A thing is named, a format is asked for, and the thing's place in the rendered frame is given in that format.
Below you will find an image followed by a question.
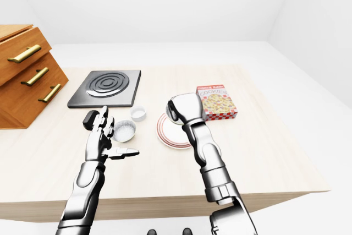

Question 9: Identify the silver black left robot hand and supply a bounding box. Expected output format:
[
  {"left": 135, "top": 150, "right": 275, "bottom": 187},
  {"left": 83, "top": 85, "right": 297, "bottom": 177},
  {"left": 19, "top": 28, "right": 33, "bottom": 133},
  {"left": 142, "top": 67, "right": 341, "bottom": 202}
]
[{"left": 85, "top": 105, "right": 140, "bottom": 164}]

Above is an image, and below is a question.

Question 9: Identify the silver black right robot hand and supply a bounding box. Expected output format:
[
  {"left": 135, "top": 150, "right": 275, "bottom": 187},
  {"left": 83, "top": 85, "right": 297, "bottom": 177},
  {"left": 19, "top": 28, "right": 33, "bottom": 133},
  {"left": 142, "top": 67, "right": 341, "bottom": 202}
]
[{"left": 166, "top": 92, "right": 206, "bottom": 126}]

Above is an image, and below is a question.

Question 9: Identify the patterned grey bowl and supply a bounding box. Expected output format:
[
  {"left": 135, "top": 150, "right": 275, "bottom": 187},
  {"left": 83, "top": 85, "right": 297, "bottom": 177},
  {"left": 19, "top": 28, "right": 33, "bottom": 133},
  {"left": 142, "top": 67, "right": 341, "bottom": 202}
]
[{"left": 111, "top": 119, "right": 137, "bottom": 144}]

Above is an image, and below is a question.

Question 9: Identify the white plate with red rings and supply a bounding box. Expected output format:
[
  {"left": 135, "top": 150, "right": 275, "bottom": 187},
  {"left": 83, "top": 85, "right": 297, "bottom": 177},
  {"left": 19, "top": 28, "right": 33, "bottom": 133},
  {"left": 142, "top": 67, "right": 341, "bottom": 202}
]
[{"left": 156, "top": 113, "right": 194, "bottom": 150}]

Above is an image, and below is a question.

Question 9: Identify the flat dark stove plate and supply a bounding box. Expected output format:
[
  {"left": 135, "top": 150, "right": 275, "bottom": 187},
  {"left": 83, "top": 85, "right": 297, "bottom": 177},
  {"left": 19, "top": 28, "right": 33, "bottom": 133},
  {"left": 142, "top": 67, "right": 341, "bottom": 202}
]
[{"left": 67, "top": 70, "right": 142, "bottom": 110}]

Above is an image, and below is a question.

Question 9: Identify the printed cookies box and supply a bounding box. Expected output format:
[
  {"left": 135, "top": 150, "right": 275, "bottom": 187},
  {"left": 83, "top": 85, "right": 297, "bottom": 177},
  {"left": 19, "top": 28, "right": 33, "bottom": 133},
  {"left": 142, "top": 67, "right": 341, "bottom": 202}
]
[{"left": 196, "top": 84, "right": 239, "bottom": 122}]

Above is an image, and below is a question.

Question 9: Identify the small white ramekin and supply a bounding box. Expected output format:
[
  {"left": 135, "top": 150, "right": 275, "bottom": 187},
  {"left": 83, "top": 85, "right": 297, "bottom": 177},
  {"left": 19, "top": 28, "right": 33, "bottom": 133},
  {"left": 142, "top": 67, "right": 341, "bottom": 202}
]
[{"left": 129, "top": 105, "right": 147, "bottom": 122}]

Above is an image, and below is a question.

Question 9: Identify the low wooden drawer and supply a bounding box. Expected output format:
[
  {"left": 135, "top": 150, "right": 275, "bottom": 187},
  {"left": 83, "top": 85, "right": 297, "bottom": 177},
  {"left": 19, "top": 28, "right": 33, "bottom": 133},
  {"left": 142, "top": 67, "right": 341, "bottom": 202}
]
[{"left": 0, "top": 73, "right": 70, "bottom": 130}]

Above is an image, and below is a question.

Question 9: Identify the wooden cabinet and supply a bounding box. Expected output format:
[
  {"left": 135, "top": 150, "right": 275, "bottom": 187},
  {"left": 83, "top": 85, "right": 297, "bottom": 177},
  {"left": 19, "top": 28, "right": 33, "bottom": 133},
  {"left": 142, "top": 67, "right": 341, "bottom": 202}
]
[{"left": 0, "top": 24, "right": 70, "bottom": 130}]

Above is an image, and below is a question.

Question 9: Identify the middle wooden drawer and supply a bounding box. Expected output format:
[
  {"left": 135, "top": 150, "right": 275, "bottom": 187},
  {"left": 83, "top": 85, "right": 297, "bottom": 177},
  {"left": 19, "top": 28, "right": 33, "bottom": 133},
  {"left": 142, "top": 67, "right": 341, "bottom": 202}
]
[{"left": 0, "top": 51, "right": 63, "bottom": 111}]

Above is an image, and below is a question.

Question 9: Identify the large wooden drawer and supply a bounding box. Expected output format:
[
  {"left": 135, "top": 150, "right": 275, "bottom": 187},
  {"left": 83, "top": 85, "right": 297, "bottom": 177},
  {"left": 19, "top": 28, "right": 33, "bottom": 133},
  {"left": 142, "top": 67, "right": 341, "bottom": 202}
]
[{"left": 0, "top": 26, "right": 53, "bottom": 87}]

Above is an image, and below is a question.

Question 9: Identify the short brass drawer handle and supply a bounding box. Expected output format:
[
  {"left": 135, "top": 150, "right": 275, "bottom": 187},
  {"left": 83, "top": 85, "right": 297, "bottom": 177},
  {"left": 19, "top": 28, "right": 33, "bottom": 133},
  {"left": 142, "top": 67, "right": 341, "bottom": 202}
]
[{"left": 37, "top": 83, "right": 62, "bottom": 103}]

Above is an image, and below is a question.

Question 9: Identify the medium brass drawer handle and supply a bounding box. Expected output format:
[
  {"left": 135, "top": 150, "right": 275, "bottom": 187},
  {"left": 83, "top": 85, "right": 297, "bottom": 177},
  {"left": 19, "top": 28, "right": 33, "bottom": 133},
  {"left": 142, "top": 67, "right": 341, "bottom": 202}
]
[{"left": 20, "top": 67, "right": 50, "bottom": 88}]

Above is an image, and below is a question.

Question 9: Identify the long brass drawer handle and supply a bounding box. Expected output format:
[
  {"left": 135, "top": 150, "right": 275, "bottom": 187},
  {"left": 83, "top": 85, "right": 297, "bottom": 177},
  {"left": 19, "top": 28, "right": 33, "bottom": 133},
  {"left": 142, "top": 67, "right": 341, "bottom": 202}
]
[{"left": 7, "top": 44, "right": 42, "bottom": 64}]

